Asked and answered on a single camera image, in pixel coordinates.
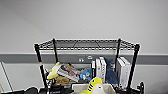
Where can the blue bag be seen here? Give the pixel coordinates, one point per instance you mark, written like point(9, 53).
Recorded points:
point(111, 73)

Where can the small blue toy pack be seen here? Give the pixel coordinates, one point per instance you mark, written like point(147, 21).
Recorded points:
point(87, 75)

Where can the flat printed picture box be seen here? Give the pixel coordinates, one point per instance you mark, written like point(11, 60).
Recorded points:
point(70, 71)

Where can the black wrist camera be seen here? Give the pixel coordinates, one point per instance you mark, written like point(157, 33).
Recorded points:
point(140, 86)

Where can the yellow white bird plush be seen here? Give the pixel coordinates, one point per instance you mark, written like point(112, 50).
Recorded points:
point(96, 86)

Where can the tall white box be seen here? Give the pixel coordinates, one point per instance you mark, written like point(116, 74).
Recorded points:
point(101, 70)

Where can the pale spotted woven basket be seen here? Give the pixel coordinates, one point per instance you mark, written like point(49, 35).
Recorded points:
point(76, 89)

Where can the white wall socket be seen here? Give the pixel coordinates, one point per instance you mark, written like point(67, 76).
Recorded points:
point(90, 58)
point(81, 60)

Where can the large white box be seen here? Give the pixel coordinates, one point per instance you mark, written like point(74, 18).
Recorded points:
point(123, 73)

